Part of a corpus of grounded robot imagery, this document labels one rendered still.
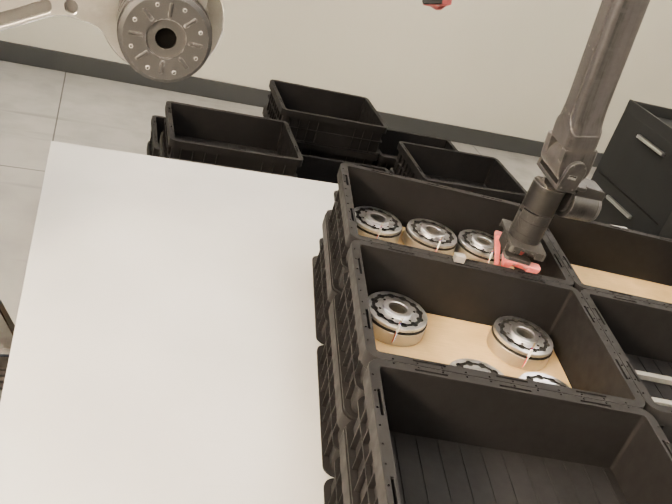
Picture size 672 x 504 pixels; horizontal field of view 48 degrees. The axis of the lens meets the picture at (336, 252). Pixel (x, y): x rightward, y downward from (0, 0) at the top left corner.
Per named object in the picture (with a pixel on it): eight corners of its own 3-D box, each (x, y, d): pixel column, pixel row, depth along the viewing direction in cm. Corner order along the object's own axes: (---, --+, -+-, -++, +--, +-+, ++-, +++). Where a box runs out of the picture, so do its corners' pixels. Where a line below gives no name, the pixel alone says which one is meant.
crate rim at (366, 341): (361, 370, 96) (366, 355, 95) (346, 250, 122) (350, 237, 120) (642, 422, 103) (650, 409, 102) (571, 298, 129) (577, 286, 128)
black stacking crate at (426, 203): (331, 297, 126) (350, 240, 121) (324, 214, 152) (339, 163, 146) (547, 341, 134) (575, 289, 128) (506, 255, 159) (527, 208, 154)
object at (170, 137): (146, 270, 236) (170, 139, 214) (144, 222, 260) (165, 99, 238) (270, 283, 249) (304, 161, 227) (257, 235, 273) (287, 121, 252)
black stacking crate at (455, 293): (341, 424, 101) (366, 358, 95) (331, 298, 126) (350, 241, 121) (609, 470, 108) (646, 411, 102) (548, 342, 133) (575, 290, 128)
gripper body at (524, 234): (530, 236, 137) (548, 201, 134) (542, 265, 128) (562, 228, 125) (497, 226, 136) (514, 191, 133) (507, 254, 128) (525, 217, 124)
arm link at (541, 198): (531, 168, 127) (546, 184, 123) (564, 175, 130) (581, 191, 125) (514, 203, 131) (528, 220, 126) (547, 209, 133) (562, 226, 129)
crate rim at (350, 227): (346, 249, 122) (350, 237, 121) (336, 171, 147) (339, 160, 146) (571, 298, 129) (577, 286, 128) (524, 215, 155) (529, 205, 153)
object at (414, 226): (411, 242, 142) (412, 240, 141) (402, 216, 150) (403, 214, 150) (461, 252, 144) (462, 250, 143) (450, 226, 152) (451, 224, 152)
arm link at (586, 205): (550, 134, 126) (572, 161, 119) (605, 147, 130) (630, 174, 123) (517, 192, 132) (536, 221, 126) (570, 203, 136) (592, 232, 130)
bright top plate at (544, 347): (497, 348, 119) (498, 345, 118) (489, 312, 127) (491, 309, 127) (557, 364, 119) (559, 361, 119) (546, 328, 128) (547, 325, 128)
